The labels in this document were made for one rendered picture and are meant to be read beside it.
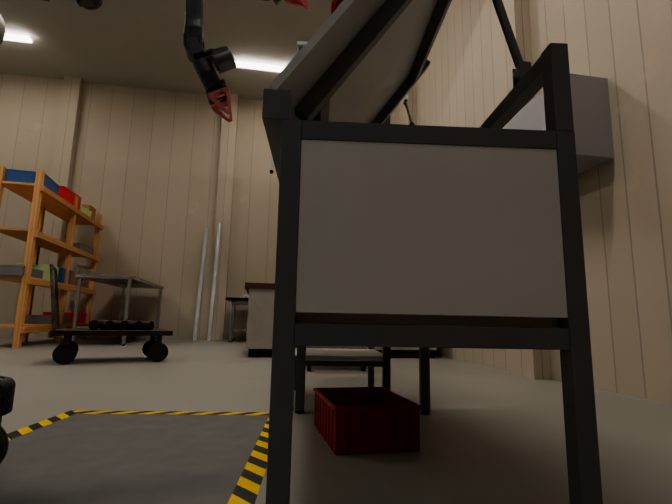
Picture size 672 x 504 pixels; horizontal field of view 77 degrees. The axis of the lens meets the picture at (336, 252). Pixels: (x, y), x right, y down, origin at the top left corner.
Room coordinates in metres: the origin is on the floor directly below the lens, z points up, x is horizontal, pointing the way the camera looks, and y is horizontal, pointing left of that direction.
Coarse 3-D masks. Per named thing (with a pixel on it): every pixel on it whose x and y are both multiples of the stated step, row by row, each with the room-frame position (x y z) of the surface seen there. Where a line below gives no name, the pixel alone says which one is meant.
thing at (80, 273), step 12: (84, 276) 5.81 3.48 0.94; (96, 276) 5.83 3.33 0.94; (108, 276) 5.86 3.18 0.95; (120, 276) 5.89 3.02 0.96; (132, 276) 5.91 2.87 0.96; (156, 288) 7.78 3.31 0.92; (120, 312) 7.68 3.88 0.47; (156, 324) 7.79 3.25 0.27; (72, 336) 5.83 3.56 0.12; (156, 336) 7.79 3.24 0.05
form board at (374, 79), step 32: (352, 0) 0.79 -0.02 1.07; (384, 0) 0.93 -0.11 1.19; (416, 0) 1.13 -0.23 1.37; (320, 32) 0.78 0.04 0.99; (352, 32) 0.90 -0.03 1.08; (416, 32) 1.39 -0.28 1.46; (288, 64) 0.78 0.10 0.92; (320, 64) 0.87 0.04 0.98; (384, 64) 1.32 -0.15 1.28; (352, 96) 1.26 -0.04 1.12; (384, 96) 1.67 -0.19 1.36
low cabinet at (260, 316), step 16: (256, 288) 4.51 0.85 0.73; (272, 288) 4.54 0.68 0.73; (256, 304) 4.54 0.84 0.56; (272, 304) 4.57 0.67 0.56; (256, 320) 4.54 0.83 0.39; (272, 320) 4.57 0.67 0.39; (256, 336) 4.54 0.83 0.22; (272, 336) 4.57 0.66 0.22; (256, 352) 4.59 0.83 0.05; (400, 352) 4.86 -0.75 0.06; (416, 352) 4.90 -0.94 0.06; (432, 352) 4.93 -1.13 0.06
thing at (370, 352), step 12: (300, 48) 2.01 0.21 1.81; (312, 348) 2.53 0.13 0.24; (324, 348) 2.55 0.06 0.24; (372, 348) 2.58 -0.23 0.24; (384, 348) 2.03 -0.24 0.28; (312, 360) 2.02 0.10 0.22; (324, 360) 2.02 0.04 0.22; (336, 360) 2.03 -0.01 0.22; (348, 360) 2.04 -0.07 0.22; (372, 360) 2.06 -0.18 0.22; (384, 360) 2.03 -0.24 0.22; (372, 372) 2.58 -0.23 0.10; (384, 372) 2.03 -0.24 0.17; (372, 384) 2.58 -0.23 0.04; (384, 384) 2.03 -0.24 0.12
